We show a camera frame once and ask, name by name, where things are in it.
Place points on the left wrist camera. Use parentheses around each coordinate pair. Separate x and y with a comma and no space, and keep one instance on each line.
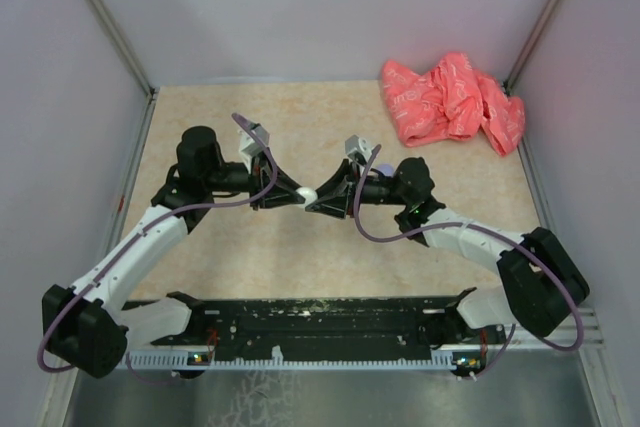
(253,137)

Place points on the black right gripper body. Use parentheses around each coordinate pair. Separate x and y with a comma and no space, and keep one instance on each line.
(354,176)

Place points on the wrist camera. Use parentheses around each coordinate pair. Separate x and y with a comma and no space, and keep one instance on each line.
(253,137)
(358,149)

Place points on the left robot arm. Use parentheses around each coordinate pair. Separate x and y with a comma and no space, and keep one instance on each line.
(86,325)

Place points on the purple charging case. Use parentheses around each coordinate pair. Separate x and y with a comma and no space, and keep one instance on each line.
(386,169)

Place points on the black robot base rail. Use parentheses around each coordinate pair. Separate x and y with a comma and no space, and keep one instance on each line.
(330,329)

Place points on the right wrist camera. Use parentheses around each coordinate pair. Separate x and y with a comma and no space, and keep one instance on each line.
(358,149)

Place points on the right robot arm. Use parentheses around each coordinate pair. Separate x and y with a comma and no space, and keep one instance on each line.
(540,284)

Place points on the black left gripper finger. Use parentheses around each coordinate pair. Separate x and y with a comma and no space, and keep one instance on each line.
(272,201)
(282,182)

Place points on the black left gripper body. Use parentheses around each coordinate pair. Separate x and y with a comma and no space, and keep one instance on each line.
(259,176)

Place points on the pink plastic bag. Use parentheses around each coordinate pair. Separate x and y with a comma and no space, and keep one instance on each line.
(452,101)

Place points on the white round charging case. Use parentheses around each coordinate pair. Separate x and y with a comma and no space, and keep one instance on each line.
(309,195)

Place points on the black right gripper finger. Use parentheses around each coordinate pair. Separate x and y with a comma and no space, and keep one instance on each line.
(335,207)
(334,180)

